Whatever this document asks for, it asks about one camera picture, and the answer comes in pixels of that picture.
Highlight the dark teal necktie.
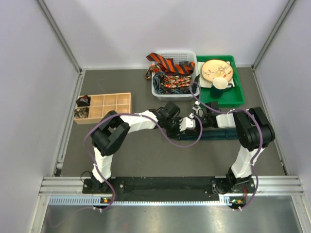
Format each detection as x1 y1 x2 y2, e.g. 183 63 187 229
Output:
173 128 239 141

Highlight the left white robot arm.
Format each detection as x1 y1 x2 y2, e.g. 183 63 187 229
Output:
91 102 196 193

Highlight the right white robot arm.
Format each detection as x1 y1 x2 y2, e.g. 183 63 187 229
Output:
202 102 275 194

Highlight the green plastic tray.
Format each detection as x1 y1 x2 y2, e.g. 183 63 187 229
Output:
196 55 245 108

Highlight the green white mug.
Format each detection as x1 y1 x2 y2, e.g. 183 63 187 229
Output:
210 77 233 99

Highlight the floral patterned tie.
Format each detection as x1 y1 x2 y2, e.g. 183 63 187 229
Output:
145 64 192 94

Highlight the beige patterned plate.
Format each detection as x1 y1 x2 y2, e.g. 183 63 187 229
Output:
201 60 234 82

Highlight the orange navy striped tie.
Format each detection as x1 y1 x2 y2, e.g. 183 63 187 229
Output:
146 52 195 75

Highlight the white plastic basket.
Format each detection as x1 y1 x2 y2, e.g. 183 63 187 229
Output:
152 50 200 101

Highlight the wooden compartment box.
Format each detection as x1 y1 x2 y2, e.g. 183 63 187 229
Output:
74 93 132 124

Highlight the dark red rolled tie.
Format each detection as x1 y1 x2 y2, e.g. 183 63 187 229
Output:
76 95 91 107

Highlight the brown patterned rolled tie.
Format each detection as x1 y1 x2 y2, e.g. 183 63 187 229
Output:
74 107 89 118

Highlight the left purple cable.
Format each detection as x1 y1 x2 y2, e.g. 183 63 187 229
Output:
83 113 203 211

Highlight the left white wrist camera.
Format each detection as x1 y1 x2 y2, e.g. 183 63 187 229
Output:
179 114 196 132

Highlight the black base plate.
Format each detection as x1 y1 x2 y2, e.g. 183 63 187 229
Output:
82 176 255 201

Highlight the slotted cable duct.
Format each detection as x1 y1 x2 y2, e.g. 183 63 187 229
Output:
49 196 233 206

